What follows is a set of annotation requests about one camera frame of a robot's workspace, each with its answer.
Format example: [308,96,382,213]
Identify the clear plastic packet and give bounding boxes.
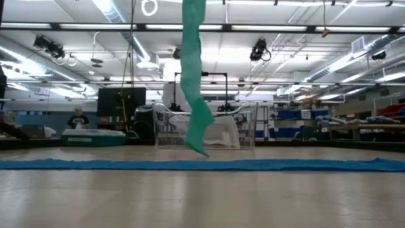
[169,115,240,149]

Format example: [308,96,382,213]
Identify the yellow hanging hook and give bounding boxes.
[321,0,332,38]

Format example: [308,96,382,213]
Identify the wooden workbench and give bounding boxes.
[328,123,405,142]

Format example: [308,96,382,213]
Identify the white hanging ring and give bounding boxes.
[141,0,158,16]

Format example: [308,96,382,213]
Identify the black overhead light bar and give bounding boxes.
[0,22,405,35]

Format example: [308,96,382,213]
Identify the clear plastic container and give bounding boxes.
[152,101,258,150]

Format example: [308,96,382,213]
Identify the teal wipes pack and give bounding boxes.
[61,129,127,147]

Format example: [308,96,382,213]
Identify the person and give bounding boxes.
[66,106,90,130]

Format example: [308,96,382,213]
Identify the black aluminium table frame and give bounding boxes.
[0,122,405,153]

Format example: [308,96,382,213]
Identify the black chair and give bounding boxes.
[133,105,156,140]

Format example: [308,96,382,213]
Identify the blue storage bins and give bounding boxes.
[274,109,330,120]

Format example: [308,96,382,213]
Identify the black monitor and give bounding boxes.
[97,87,147,117]

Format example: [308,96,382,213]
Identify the teal elastic bandage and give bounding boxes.
[180,0,216,158]

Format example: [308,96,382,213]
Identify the blue elastic bandage strip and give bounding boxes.
[0,157,405,174]

